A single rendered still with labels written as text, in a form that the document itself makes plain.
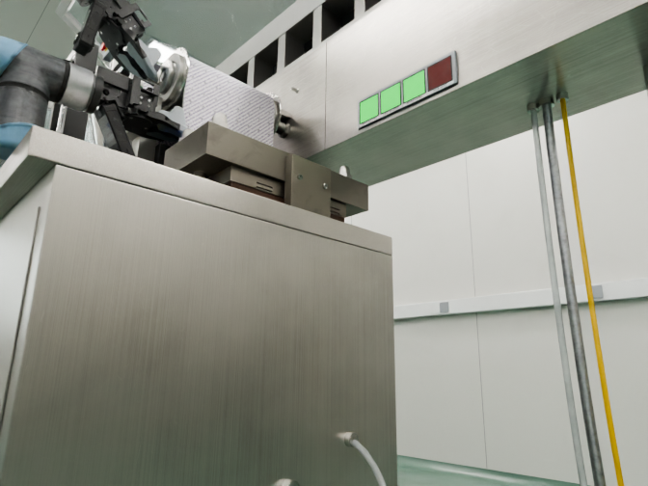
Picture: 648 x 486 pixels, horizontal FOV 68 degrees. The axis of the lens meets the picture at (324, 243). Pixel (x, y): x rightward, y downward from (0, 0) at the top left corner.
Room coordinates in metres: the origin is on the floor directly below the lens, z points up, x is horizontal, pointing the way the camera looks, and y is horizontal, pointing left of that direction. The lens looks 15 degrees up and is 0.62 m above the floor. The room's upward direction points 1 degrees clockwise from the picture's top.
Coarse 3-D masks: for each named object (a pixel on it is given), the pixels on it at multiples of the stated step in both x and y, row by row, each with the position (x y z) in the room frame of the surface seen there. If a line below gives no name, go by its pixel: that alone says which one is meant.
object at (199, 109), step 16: (192, 96) 0.91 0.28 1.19; (192, 112) 0.91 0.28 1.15; (208, 112) 0.94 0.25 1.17; (224, 112) 0.96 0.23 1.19; (240, 112) 0.99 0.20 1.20; (192, 128) 0.91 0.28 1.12; (240, 128) 0.99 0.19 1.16; (256, 128) 1.02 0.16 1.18; (272, 128) 1.06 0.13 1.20; (272, 144) 1.06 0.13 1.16
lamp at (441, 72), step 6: (444, 60) 0.80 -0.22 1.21; (432, 66) 0.82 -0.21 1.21; (438, 66) 0.81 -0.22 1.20; (444, 66) 0.80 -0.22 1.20; (432, 72) 0.82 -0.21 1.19; (438, 72) 0.81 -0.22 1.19; (444, 72) 0.80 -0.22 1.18; (450, 72) 0.79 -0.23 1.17; (432, 78) 0.82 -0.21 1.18; (438, 78) 0.81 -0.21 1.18; (444, 78) 0.80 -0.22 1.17; (450, 78) 0.79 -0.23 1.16; (432, 84) 0.82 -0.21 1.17; (438, 84) 0.81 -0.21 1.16
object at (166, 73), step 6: (168, 60) 0.91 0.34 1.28; (162, 66) 0.93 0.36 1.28; (168, 66) 0.91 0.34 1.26; (174, 66) 0.91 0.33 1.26; (162, 72) 0.93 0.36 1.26; (168, 72) 0.90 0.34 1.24; (174, 72) 0.91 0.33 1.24; (162, 78) 0.92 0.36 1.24; (168, 78) 0.90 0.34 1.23; (162, 84) 0.92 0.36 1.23; (168, 84) 0.91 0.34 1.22; (162, 90) 0.92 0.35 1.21; (168, 90) 0.92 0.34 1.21
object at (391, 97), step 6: (396, 84) 0.88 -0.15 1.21; (390, 90) 0.90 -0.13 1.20; (396, 90) 0.88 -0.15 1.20; (384, 96) 0.91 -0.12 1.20; (390, 96) 0.90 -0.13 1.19; (396, 96) 0.88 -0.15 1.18; (384, 102) 0.91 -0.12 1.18; (390, 102) 0.90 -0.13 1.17; (396, 102) 0.88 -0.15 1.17; (384, 108) 0.91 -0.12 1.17; (390, 108) 0.90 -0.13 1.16
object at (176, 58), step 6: (174, 54) 0.92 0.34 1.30; (174, 60) 0.91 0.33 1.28; (180, 60) 0.90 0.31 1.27; (180, 66) 0.89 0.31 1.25; (180, 72) 0.90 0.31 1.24; (174, 78) 0.91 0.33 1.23; (180, 78) 0.90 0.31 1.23; (174, 84) 0.90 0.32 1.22; (174, 90) 0.91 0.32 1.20; (162, 96) 0.94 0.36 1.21; (168, 96) 0.92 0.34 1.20; (180, 96) 0.93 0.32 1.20; (162, 102) 0.94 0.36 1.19; (168, 102) 0.94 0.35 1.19; (180, 102) 0.94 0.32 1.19
